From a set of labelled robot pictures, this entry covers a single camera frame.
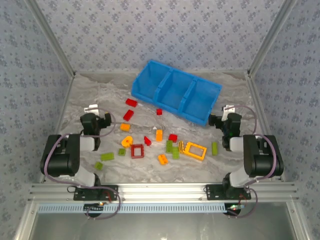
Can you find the orange lego brick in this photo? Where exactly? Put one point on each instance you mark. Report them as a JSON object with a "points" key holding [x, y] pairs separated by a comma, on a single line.
{"points": [[162, 159], [159, 135], [125, 127]]}

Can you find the long bright green lego brick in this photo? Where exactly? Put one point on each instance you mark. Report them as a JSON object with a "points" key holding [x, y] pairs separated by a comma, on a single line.
{"points": [[214, 148]]}

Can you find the orange round lego piece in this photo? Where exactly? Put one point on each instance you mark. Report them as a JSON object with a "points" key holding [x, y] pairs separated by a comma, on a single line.
{"points": [[124, 143]]}

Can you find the small bright green lego brick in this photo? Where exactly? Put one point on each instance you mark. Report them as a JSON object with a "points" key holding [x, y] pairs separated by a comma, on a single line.
{"points": [[121, 152]]}

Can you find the yellow lego window frame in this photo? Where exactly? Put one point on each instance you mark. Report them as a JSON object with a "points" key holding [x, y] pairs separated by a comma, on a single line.
{"points": [[187, 149]]}

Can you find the yellow black striped lego piece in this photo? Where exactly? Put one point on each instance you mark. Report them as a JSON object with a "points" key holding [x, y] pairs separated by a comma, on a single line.
{"points": [[181, 146]]}

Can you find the small olive green lego brick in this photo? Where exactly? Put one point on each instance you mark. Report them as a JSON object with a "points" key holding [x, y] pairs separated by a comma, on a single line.
{"points": [[98, 165]]}

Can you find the blue three-compartment plastic bin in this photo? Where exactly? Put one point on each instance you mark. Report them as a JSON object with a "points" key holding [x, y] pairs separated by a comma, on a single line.
{"points": [[175, 87]]}

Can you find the small red lego brick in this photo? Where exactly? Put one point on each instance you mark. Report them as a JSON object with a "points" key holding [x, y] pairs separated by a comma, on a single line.
{"points": [[159, 111]]}

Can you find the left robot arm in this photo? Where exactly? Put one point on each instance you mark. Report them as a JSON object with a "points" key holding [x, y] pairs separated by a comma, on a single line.
{"points": [[62, 160]]}

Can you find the red sloped lego piece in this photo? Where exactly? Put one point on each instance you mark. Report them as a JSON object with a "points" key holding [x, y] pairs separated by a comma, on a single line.
{"points": [[147, 141]]}

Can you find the black controller board with LED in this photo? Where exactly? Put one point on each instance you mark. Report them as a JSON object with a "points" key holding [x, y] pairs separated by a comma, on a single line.
{"points": [[91, 207], [235, 212]]}

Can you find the grey metal panel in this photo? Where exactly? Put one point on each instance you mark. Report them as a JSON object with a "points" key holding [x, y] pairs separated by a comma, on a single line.
{"points": [[160, 227]]}

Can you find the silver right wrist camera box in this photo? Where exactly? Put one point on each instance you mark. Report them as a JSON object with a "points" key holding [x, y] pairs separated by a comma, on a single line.
{"points": [[228, 109]]}

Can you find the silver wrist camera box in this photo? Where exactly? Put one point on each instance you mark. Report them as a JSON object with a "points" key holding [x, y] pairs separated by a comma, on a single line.
{"points": [[91, 108], [228, 109]]}

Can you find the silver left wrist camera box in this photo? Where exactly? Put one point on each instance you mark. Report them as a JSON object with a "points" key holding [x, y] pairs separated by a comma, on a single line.
{"points": [[91, 108]]}

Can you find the red lego window frame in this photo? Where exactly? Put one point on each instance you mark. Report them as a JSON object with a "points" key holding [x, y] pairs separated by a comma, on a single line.
{"points": [[132, 151]]}

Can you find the aluminium side rail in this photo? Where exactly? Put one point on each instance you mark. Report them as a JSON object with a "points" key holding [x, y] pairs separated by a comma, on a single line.
{"points": [[255, 90], [69, 87]]}

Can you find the wide aluminium extrusion rail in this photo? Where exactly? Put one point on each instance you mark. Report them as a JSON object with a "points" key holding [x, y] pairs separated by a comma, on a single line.
{"points": [[160, 191]]}

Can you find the aluminium frame post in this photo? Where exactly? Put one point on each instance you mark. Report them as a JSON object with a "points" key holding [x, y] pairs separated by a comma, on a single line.
{"points": [[54, 40], [267, 40]]}

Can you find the short aluminium frame leg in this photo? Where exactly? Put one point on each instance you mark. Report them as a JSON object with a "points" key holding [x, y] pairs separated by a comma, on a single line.
{"points": [[298, 225], [23, 231]]}

